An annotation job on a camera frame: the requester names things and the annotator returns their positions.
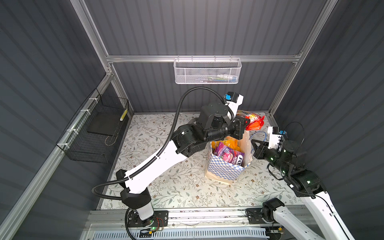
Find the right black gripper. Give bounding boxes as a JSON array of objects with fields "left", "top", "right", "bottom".
[{"left": 250, "top": 137, "right": 287, "bottom": 176}]

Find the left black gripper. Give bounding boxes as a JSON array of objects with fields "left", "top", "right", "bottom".
[{"left": 202, "top": 113, "right": 248, "bottom": 145}]

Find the yellow snack bag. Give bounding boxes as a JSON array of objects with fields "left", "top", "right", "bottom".
[{"left": 211, "top": 137, "right": 241, "bottom": 152}]

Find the red candy bag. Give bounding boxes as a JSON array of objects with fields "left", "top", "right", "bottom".
[{"left": 237, "top": 111, "right": 265, "bottom": 131}]

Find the purple Fox's candy bag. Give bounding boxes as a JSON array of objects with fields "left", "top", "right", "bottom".
[{"left": 213, "top": 142, "right": 245, "bottom": 166}]

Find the white checkered paper bag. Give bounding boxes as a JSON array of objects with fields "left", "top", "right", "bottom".
[{"left": 205, "top": 131, "right": 268, "bottom": 184}]

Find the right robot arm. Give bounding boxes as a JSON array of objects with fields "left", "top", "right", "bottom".
[{"left": 251, "top": 140, "right": 354, "bottom": 240}]

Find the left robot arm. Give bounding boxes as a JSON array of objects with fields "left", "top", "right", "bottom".
[{"left": 116, "top": 102, "right": 250, "bottom": 222}]

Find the floral table mat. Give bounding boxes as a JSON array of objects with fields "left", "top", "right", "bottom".
[{"left": 100, "top": 112, "right": 307, "bottom": 210}]

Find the yellow marker pen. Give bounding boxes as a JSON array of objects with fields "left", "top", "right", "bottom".
[{"left": 120, "top": 109, "right": 128, "bottom": 122}]

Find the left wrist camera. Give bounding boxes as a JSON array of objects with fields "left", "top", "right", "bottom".
[{"left": 224, "top": 92, "right": 244, "bottom": 115}]

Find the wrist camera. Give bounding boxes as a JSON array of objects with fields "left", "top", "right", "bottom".
[
  {"left": 224, "top": 92, "right": 244, "bottom": 115},
  {"left": 267, "top": 127, "right": 285, "bottom": 150}
]

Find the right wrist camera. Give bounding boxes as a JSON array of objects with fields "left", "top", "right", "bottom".
[{"left": 267, "top": 127, "right": 285, "bottom": 150}]

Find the white wire wall basket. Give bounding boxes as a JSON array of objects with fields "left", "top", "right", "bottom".
[{"left": 173, "top": 58, "right": 242, "bottom": 85}]

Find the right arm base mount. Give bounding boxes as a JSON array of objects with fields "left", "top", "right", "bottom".
[{"left": 245, "top": 208, "right": 266, "bottom": 224}]

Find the white ventilated rail cover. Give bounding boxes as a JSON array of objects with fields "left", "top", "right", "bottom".
[{"left": 91, "top": 228, "right": 269, "bottom": 240}]

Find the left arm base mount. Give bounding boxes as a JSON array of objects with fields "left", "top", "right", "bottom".
[{"left": 128, "top": 210, "right": 169, "bottom": 228}]

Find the black wire side basket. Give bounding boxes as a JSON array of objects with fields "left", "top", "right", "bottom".
[{"left": 57, "top": 90, "right": 130, "bottom": 164}]

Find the black corrugated cable conduit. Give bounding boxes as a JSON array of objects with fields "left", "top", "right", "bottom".
[{"left": 91, "top": 86, "right": 235, "bottom": 240}]

